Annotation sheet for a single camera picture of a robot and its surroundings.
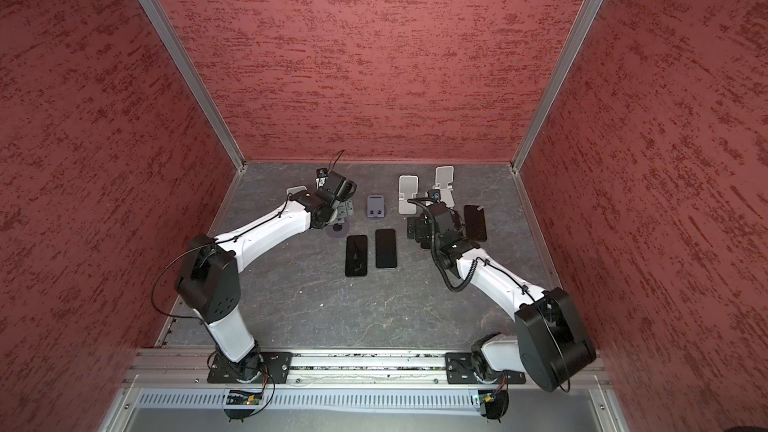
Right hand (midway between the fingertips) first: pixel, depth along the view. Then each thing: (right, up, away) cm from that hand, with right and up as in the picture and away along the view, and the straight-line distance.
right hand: (424, 222), depth 88 cm
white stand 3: (+9, +15, +17) cm, 24 cm away
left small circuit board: (-49, -42, -16) cm, 66 cm away
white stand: (-42, +10, +9) cm, 44 cm away
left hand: (-29, +4, +2) cm, 29 cm away
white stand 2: (-4, +10, +15) cm, 18 cm away
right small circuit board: (+13, -42, -16) cm, 47 cm away
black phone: (-12, -10, +9) cm, 18 cm away
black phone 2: (+20, -2, +15) cm, 25 cm away
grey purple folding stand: (-16, +4, +12) cm, 20 cm away
